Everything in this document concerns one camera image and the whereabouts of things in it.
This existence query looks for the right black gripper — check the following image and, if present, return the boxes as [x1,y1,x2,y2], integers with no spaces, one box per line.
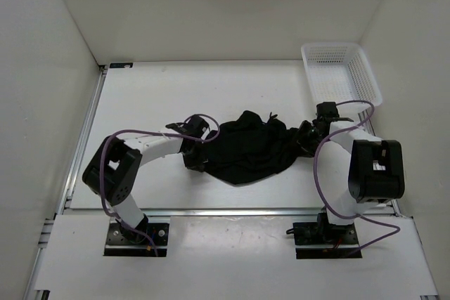
[288,120,328,158]

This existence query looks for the black shorts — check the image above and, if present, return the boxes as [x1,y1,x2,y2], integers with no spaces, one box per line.
[205,110,305,185]

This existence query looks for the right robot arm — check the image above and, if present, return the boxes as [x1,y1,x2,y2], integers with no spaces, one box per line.
[297,118,405,244]

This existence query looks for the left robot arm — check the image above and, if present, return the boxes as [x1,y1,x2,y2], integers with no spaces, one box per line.
[82,123,220,246]

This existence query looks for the white perforated plastic basket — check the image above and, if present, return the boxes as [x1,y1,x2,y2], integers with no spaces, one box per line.
[301,42,383,112]

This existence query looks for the small dark label sticker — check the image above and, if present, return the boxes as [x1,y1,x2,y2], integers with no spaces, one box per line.
[109,63,134,69]

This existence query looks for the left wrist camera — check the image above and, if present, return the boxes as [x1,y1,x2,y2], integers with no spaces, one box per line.
[165,115,209,138]

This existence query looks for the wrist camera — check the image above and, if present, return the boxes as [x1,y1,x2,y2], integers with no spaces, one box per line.
[165,115,209,138]
[313,102,353,124]

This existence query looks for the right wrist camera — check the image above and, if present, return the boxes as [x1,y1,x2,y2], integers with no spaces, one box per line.
[313,102,353,124]

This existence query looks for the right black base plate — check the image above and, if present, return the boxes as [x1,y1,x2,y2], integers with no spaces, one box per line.
[285,222,362,260]

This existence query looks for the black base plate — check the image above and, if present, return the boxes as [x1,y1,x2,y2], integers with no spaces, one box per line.
[285,222,362,260]
[103,222,169,258]

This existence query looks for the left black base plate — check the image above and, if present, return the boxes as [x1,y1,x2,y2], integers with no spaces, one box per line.
[103,222,169,258]

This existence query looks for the aluminium left rail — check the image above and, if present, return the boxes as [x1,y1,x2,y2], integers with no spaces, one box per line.
[61,65,108,213]

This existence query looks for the aluminium rail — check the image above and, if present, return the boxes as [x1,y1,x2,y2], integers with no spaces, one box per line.
[61,65,108,213]
[64,206,396,217]

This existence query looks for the aluminium front rail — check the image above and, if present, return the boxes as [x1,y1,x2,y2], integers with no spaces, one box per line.
[64,206,396,217]

